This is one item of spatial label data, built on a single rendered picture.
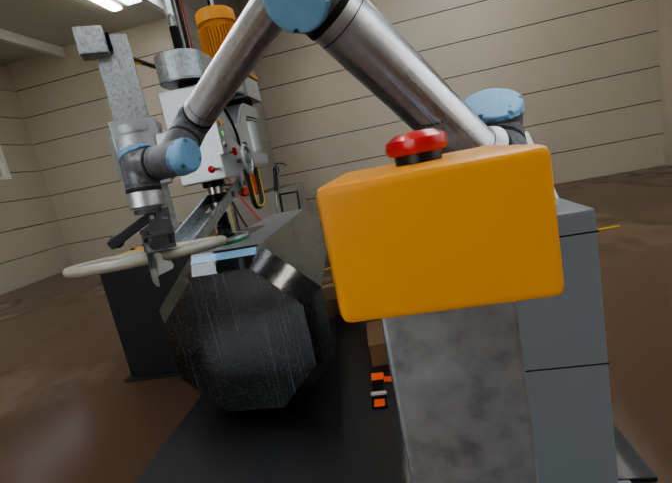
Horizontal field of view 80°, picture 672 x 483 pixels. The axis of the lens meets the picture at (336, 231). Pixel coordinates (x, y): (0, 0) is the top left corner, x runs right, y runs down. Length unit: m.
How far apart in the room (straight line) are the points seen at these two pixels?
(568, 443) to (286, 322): 1.05
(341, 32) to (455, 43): 6.48
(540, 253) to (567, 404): 1.15
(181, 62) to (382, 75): 1.30
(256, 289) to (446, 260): 1.53
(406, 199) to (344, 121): 6.82
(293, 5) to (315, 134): 6.39
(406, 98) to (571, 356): 0.84
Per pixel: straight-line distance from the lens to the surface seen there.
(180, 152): 1.08
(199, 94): 1.10
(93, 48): 2.79
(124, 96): 2.81
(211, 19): 2.69
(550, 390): 1.33
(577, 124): 7.53
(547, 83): 7.41
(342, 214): 0.21
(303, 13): 0.73
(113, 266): 1.22
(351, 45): 0.76
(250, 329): 1.80
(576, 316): 1.25
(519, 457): 0.31
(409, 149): 0.25
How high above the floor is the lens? 1.09
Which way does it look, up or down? 10 degrees down
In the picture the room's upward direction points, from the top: 11 degrees counter-clockwise
